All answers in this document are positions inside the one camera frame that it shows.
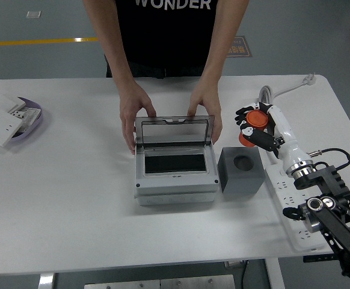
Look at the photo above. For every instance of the person's left hand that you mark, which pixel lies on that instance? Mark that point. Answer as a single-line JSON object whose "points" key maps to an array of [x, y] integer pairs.
{"points": [[209, 96]]}

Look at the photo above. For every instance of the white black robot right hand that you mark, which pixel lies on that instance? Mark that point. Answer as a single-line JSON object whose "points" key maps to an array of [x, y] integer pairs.
{"points": [[289, 141]]}

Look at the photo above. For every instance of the person's right hand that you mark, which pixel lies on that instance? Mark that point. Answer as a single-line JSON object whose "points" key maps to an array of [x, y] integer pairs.
{"points": [[131, 102]]}

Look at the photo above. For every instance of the orange cylinder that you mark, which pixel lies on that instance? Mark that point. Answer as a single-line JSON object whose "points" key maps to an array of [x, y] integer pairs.
{"points": [[256, 119]]}

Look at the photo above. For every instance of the grey junction box with lid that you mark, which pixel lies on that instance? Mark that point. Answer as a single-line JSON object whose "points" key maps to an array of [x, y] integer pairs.
{"points": [[175, 188]]}

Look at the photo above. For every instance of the person's left forearm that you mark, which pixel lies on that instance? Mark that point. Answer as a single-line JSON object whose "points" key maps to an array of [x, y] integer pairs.
{"points": [[223, 45]]}

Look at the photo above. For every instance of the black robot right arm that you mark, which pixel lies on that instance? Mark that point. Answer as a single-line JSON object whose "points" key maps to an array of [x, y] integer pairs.
{"points": [[328, 195]]}

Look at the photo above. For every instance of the person's right forearm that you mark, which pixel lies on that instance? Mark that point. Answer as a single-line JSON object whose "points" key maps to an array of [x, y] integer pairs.
{"points": [[109, 45]]}

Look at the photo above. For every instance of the grey cube with round hole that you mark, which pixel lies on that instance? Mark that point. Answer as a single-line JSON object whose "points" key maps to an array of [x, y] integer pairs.
{"points": [[241, 186]]}

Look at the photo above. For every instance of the white power strip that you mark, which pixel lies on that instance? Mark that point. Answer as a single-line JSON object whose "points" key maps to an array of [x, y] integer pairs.
{"points": [[283, 188]]}

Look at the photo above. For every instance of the person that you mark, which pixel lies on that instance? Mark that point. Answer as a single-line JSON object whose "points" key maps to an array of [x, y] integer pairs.
{"points": [[163, 30]]}

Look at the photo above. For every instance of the purple tray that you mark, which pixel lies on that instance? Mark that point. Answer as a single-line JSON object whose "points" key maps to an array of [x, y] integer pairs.
{"points": [[34, 128]]}

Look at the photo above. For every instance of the printed socket panel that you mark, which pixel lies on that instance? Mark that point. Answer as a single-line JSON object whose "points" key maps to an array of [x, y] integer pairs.
{"points": [[30, 116]]}

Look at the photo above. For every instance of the black table control panel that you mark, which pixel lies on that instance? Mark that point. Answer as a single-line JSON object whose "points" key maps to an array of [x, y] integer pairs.
{"points": [[316, 258]]}

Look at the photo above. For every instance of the small metal floor plate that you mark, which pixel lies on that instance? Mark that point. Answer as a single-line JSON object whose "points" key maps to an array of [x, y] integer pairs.
{"points": [[33, 14]]}

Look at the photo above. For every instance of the white table leg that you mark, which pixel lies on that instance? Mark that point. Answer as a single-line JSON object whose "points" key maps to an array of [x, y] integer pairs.
{"points": [[45, 281], [275, 275]]}

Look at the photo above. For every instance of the white wall switch plate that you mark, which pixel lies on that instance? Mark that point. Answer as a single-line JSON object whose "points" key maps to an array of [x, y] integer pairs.
{"points": [[3, 102]]}

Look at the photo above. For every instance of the small grey bracket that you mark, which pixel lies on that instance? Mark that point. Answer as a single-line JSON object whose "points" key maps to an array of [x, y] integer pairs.
{"points": [[233, 264]]}

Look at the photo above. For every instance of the metal base plate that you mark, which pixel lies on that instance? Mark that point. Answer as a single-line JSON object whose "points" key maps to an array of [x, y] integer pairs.
{"points": [[163, 283]]}

